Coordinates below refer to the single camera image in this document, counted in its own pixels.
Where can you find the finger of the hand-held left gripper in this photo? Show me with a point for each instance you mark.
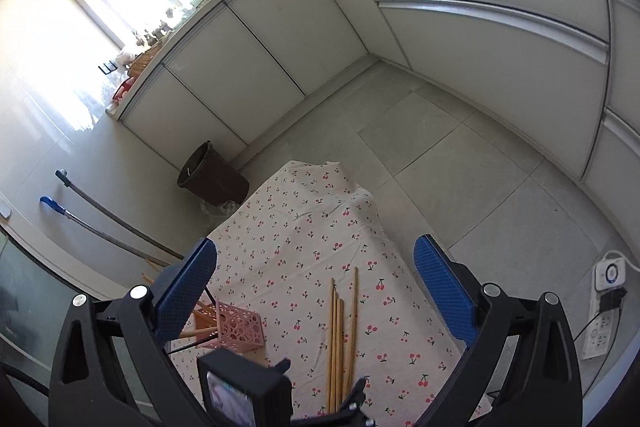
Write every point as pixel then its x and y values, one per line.
pixel 350 414

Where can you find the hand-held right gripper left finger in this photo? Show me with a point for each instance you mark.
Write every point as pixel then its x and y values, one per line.
pixel 185 289

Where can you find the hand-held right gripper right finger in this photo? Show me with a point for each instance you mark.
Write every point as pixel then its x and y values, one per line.
pixel 442 289

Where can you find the black chopstick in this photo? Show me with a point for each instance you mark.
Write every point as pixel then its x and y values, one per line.
pixel 195 345

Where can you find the pink perforated utensil holder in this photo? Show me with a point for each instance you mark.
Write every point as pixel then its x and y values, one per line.
pixel 240 324

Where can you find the clear plastic bag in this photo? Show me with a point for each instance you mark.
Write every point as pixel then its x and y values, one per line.
pixel 220 211

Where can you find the brown trash bin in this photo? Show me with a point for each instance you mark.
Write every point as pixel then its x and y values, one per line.
pixel 215 182

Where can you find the cherry print tablecloth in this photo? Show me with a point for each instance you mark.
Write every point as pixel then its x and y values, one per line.
pixel 310 227

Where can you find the frosted glass door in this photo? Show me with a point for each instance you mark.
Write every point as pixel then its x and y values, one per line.
pixel 30 307

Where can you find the white power strip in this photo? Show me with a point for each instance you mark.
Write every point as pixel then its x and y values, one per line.
pixel 597 337

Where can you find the white timer plug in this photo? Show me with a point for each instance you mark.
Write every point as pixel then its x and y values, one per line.
pixel 610 272

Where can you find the black plug adapter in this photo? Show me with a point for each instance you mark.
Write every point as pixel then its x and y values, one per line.
pixel 612 300

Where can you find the red plastic basket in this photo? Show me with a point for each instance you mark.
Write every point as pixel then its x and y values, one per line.
pixel 123 89

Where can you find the wicker basket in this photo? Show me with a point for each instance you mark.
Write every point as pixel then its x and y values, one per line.
pixel 145 62

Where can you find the small figurines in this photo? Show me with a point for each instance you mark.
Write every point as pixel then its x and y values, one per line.
pixel 150 34

